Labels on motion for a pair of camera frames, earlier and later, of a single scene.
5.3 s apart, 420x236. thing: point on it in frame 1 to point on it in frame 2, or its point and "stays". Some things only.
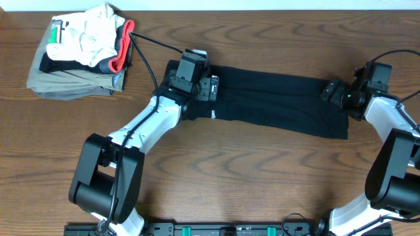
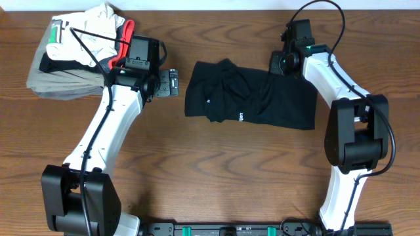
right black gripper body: x=338 y=93 to x=279 y=63
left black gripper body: x=205 y=94 to x=165 y=83
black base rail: x=226 y=229 stays
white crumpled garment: x=85 y=37 stays
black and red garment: x=117 y=63 stays
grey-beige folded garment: x=57 y=86 stays
